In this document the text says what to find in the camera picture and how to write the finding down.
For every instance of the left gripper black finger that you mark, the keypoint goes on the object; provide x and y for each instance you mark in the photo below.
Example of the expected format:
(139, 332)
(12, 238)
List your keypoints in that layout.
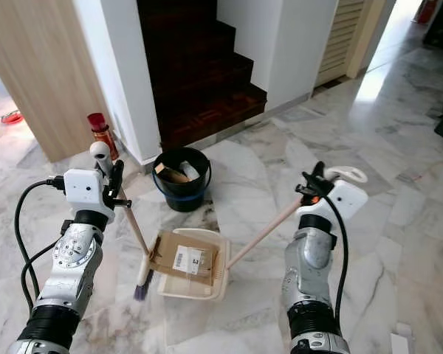
(117, 173)

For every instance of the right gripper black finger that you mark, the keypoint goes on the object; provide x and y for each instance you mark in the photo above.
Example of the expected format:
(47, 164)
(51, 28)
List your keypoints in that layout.
(318, 172)

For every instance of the cardboard piece with label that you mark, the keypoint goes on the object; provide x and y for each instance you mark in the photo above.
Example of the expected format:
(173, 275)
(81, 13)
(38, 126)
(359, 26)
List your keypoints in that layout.
(186, 258)

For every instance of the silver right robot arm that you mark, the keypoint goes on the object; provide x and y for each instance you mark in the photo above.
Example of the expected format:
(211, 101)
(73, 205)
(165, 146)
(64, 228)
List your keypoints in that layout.
(310, 269)

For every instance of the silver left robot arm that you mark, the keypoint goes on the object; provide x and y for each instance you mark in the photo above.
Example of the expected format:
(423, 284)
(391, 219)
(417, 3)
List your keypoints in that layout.
(70, 269)

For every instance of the red spray can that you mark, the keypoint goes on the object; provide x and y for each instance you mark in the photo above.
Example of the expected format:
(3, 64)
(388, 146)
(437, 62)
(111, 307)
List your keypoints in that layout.
(103, 140)

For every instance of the small brown cardboard box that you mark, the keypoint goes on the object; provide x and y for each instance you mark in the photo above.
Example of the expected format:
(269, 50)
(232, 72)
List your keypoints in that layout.
(172, 174)

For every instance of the black bucket with blue band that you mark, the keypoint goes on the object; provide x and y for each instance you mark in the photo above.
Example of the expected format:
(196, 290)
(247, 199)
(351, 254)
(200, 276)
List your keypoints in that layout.
(181, 193)

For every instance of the crumpled white paper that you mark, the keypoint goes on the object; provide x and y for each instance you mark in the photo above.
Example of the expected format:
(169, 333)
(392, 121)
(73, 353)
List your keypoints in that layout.
(192, 169)

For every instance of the small red dish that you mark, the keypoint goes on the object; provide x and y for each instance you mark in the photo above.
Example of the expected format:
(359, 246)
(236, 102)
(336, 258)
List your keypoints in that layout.
(12, 117)

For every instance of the dark wooden staircase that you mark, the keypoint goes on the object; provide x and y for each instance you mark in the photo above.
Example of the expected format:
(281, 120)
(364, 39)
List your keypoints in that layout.
(199, 77)

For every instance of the wooden louvered door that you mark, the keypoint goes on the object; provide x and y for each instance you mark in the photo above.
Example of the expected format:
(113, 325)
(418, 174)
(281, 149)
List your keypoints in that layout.
(347, 40)

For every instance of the long white box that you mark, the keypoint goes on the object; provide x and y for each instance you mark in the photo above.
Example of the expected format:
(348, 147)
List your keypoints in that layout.
(402, 339)

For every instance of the red fire extinguisher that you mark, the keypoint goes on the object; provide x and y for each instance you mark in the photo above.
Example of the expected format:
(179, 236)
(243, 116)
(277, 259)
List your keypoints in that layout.
(427, 9)

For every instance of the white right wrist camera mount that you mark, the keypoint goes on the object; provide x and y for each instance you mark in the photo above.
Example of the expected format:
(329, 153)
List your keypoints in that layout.
(340, 200)

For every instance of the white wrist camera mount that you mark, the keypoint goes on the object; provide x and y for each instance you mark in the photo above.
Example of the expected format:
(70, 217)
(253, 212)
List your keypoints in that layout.
(85, 192)
(340, 200)

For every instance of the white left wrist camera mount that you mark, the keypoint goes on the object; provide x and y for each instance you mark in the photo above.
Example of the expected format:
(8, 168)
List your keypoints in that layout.
(85, 192)

